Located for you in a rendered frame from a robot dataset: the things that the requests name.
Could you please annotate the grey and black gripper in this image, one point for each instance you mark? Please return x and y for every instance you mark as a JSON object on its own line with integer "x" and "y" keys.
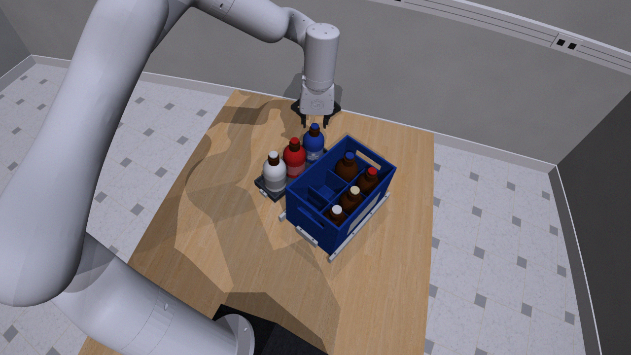
{"x": 316, "y": 102}

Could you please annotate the blue bottle with dark brown neck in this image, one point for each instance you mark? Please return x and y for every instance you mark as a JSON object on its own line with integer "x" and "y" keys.
{"x": 313, "y": 143}

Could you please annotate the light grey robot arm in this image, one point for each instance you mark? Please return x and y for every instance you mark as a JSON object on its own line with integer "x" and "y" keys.
{"x": 45, "y": 251}

